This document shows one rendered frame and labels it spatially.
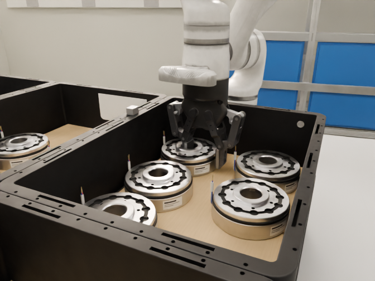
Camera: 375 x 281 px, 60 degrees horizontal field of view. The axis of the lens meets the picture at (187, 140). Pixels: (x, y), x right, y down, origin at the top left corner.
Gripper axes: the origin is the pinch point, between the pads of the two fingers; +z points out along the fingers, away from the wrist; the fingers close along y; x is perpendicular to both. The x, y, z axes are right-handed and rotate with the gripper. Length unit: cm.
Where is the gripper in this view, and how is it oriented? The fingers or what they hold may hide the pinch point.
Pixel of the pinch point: (203, 155)
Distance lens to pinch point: 57.3
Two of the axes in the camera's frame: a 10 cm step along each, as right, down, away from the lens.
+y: -8.7, -1.9, 4.6
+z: 0.0, 9.2, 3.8
